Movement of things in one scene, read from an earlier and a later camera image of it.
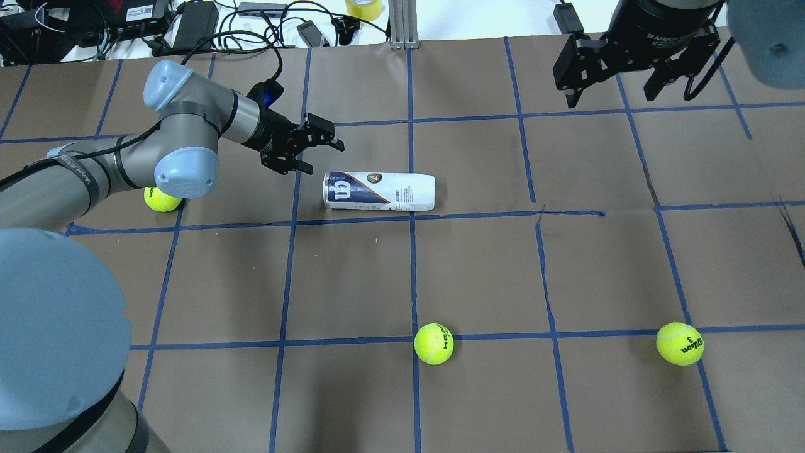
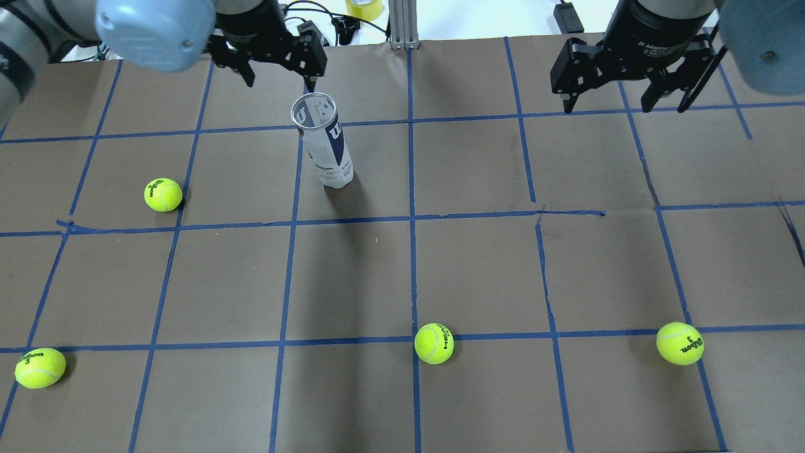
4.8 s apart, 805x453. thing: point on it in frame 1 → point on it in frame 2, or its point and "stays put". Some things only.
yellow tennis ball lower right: x=680 y=343 stays put
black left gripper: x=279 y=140 → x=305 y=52
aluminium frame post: x=403 y=24 stays put
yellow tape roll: x=369 y=10 stays put
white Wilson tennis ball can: x=365 y=190 → x=315 y=114
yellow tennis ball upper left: x=160 y=201 stays put
